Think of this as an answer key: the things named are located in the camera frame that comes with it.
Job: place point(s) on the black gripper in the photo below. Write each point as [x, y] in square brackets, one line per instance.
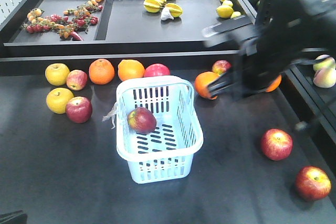
[264, 52]

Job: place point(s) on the light blue plastic basket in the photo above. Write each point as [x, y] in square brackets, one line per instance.
[167, 152]

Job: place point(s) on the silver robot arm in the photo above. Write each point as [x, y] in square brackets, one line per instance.
[322, 23]

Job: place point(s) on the small red yellow apple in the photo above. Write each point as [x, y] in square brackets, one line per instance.
[221, 66]

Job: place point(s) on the orange with stem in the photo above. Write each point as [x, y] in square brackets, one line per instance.
[202, 81]

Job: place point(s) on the round orange right group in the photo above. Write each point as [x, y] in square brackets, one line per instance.
[275, 84]

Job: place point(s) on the white garlic bulb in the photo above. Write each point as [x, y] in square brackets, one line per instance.
[166, 14]

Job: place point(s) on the large red apple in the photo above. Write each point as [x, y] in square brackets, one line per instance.
[156, 69]

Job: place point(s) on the pale peach fruit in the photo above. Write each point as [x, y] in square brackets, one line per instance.
[324, 78]
[326, 62]

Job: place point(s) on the black wooden display stand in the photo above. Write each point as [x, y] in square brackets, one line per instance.
[232, 161]

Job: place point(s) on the pink apple left group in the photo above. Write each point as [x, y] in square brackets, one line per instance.
[76, 80]

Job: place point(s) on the red apple left group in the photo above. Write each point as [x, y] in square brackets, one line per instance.
[79, 109]

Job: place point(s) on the yellow apple back left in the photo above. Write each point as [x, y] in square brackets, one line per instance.
[57, 73]

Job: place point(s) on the yellow apple front left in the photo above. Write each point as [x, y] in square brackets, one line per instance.
[57, 100]

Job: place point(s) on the cherry tomato pile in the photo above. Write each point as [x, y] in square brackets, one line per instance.
[68, 25]

